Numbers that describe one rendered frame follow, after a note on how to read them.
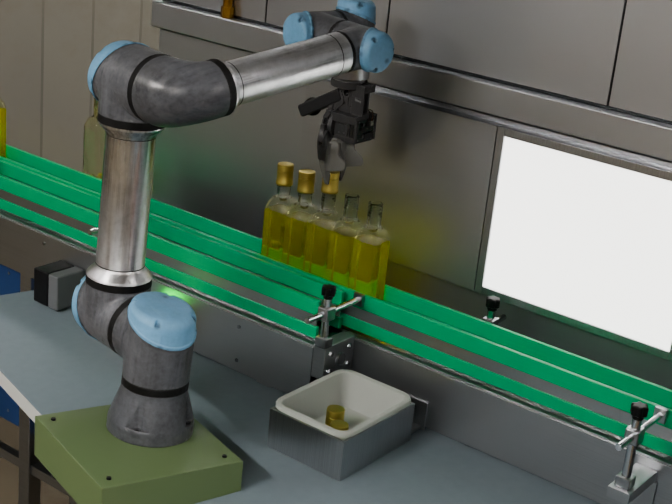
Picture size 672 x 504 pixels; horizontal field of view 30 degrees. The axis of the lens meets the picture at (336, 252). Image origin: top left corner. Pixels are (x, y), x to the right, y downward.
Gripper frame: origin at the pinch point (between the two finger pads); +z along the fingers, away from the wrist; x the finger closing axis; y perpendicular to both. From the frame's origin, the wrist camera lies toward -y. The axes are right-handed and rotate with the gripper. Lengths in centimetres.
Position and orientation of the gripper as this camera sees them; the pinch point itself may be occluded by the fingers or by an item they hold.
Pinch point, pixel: (330, 175)
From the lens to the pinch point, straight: 250.9
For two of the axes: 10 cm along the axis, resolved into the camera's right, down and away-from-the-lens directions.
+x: 6.0, -2.2, 7.7
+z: -1.0, 9.3, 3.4
